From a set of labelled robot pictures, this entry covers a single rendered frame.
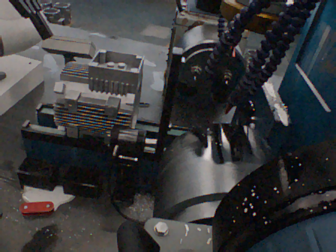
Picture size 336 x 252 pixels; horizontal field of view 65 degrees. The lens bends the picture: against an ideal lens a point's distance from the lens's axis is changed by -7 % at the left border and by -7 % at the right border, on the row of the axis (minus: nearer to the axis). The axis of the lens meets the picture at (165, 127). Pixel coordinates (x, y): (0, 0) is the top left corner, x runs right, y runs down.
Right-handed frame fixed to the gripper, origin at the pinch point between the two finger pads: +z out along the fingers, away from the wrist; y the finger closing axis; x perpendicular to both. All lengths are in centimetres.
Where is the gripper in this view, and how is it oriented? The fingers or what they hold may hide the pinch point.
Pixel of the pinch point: (41, 25)
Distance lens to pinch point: 81.9
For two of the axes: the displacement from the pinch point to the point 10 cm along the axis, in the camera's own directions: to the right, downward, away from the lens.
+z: 3.6, 7.6, 5.4
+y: 0.9, -6.1, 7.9
